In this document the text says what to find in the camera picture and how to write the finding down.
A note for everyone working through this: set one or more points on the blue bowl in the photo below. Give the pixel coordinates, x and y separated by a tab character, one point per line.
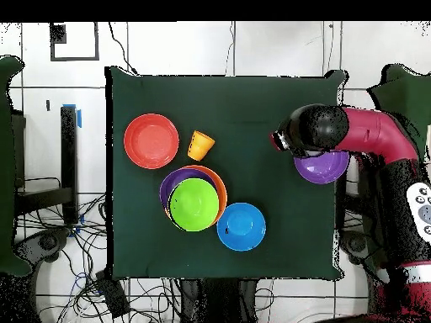
242	227

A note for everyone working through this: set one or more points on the black power brick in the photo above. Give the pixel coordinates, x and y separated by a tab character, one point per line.
112	294

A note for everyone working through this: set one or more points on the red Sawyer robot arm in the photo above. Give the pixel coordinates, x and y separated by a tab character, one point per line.
370	131

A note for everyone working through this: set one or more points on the dark green tablecloth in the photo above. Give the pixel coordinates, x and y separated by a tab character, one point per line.
219	111

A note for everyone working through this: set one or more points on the large orange bowl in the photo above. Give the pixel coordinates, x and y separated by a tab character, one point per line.
222	191

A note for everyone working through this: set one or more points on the orange cup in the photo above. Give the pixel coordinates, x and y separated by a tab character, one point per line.
200	145

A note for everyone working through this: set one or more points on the purple bowl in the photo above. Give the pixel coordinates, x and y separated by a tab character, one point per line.
321	168
168	183

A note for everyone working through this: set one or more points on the green cloth side table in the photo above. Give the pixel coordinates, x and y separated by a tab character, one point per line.
6	168
407	97

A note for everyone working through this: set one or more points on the red shallow bowl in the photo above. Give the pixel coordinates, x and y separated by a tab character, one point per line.
151	140

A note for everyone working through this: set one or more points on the black pedestal leg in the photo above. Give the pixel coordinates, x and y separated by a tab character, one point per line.
47	242
357	244

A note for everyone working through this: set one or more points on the blue tape strip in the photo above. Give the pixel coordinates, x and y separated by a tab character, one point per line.
79	119

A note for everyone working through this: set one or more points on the green bowl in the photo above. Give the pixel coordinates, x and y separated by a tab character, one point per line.
195	205

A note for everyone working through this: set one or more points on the black metal stand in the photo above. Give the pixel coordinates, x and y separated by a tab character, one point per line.
69	161

